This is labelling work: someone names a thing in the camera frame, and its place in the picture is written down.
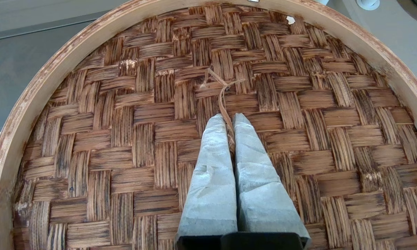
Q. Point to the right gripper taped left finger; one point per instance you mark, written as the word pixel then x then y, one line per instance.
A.
pixel 212 187

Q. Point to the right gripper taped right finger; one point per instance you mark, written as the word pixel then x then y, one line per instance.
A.
pixel 260 194

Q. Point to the dark woven bamboo lid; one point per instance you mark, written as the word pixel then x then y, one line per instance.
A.
pixel 125 139

